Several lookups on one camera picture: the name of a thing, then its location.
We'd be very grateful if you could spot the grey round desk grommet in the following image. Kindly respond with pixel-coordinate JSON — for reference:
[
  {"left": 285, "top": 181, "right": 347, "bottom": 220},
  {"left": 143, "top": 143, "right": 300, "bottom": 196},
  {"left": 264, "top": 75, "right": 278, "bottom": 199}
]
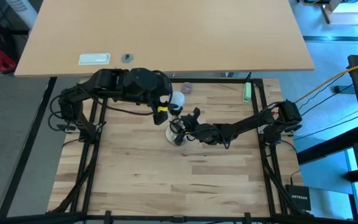
[{"left": 121, "top": 53, "right": 135, "bottom": 65}]

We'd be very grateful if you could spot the black Netgear network switch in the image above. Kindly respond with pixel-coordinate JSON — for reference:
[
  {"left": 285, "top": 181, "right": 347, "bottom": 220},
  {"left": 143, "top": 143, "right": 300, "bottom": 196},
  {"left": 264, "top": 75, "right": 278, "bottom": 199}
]
[{"left": 285, "top": 184, "right": 312, "bottom": 212}]

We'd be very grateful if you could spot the large tan desk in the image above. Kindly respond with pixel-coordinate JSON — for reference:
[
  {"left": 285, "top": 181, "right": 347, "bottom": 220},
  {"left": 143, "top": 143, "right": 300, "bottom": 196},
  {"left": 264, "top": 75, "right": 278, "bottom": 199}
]
[{"left": 14, "top": 0, "right": 316, "bottom": 78}]

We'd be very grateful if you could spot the white rectangular box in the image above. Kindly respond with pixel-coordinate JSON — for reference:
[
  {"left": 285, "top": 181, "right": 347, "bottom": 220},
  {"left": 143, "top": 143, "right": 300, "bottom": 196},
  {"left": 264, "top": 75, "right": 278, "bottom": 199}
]
[{"left": 78, "top": 52, "right": 112, "bottom": 66}]

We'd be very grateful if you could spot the yellow cable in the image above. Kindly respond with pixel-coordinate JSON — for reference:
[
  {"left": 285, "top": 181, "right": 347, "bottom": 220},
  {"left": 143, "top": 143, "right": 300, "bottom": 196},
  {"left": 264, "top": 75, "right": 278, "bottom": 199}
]
[{"left": 293, "top": 58, "right": 358, "bottom": 103}]

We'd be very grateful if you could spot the black aluminium table frame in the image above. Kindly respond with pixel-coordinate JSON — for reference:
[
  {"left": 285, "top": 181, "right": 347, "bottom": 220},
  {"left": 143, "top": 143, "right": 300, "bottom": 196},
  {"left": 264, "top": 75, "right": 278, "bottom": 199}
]
[{"left": 0, "top": 75, "right": 310, "bottom": 224}]

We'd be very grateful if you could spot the white round lightbulb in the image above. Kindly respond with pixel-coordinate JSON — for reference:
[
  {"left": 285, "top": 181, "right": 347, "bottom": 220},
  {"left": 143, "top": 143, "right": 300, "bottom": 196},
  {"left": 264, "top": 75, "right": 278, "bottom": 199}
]
[{"left": 169, "top": 90, "right": 186, "bottom": 108}]

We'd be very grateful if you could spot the light green stapler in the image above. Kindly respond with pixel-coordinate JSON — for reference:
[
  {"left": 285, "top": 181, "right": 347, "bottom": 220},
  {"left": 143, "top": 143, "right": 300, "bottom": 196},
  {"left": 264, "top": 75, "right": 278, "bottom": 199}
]
[{"left": 242, "top": 82, "right": 253, "bottom": 104}]

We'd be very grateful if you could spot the wooden stand base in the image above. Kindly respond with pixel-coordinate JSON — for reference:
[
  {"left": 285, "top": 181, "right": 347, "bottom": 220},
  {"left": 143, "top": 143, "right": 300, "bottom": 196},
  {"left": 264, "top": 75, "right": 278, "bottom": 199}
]
[{"left": 320, "top": 0, "right": 358, "bottom": 26}]

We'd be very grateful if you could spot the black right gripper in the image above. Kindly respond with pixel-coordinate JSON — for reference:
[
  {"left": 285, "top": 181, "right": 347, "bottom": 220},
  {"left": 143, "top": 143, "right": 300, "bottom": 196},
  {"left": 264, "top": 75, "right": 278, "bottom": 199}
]
[{"left": 170, "top": 108, "right": 204, "bottom": 147}]

